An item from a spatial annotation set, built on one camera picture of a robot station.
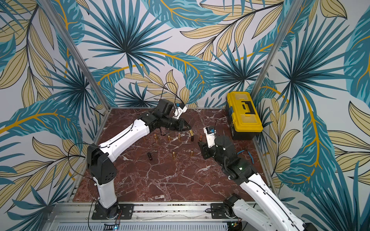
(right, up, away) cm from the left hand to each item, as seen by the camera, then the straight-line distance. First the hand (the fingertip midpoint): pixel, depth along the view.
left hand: (190, 130), depth 75 cm
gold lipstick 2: (-10, -16, +15) cm, 24 cm away
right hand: (+6, -5, -4) cm, 9 cm away
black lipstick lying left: (-24, -16, +12) cm, 32 cm away
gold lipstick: (-7, -5, +23) cm, 24 cm away
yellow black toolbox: (+35, +5, +15) cm, 38 cm away
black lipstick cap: (+2, -7, +24) cm, 25 cm away
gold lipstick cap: (+1, -2, +2) cm, 3 cm away
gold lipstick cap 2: (-14, -7, +25) cm, 30 cm away
